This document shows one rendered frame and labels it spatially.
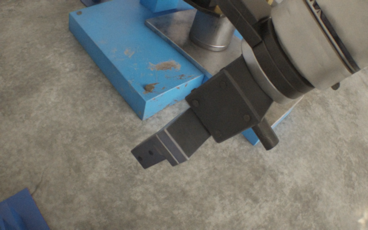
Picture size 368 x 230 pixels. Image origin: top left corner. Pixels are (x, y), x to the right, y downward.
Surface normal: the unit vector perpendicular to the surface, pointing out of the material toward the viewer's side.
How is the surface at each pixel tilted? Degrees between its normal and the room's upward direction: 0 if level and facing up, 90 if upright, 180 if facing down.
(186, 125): 24
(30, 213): 0
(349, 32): 84
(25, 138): 0
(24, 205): 0
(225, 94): 83
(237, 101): 83
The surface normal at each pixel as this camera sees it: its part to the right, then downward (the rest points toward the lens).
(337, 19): -0.60, 0.35
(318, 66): -0.29, 0.69
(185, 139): 0.61, -0.39
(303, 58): -0.47, 0.53
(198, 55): 0.25, -0.62
